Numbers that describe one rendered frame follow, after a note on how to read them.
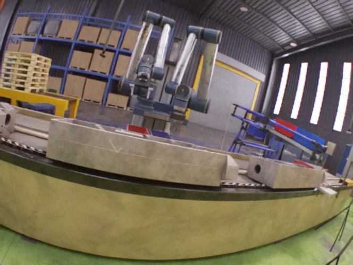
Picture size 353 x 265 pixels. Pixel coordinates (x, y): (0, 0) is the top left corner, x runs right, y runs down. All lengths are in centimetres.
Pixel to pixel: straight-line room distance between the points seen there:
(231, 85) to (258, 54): 393
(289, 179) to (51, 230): 183
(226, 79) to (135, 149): 1225
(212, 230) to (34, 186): 120
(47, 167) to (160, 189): 62
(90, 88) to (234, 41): 1060
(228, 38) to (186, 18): 347
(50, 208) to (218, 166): 105
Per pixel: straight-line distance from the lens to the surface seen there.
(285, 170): 148
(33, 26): 1264
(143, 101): 206
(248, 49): 1455
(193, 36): 191
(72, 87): 1033
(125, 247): 127
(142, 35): 204
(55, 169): 97
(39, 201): 116
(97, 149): 85
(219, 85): 1261
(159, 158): 87
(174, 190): 96
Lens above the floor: 123
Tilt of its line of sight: 10 degrees down
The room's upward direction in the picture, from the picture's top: 16 degrees clockwise
